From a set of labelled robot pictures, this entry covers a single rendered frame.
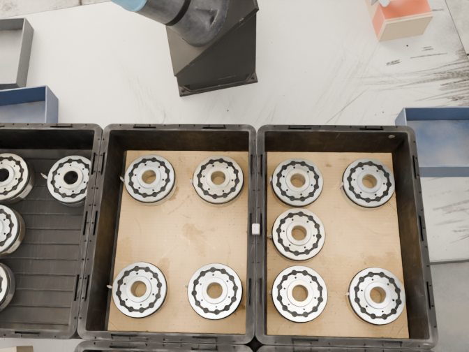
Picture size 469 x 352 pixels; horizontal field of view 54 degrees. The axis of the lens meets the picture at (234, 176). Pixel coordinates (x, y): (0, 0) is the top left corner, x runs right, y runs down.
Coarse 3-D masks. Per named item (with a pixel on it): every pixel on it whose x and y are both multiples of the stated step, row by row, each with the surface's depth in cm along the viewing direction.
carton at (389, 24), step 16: (368, 0) 122; (400, 0) 116; (416, 0) 116; (384, 16) 114; (400, 16) 114; (416, 16) 114; (432, 16) 114; (384, 32) 117; (400, 32) 118; (416, 32) 119
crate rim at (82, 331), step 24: (96, 192) 85; (96, 216) 85; (96, 240) 83; (96, 336) 77; (120, 336) 78; (144, 336) 77; (168, 336) 77; (192, 336) 78; (216, 336) 76; (240, 336) 76
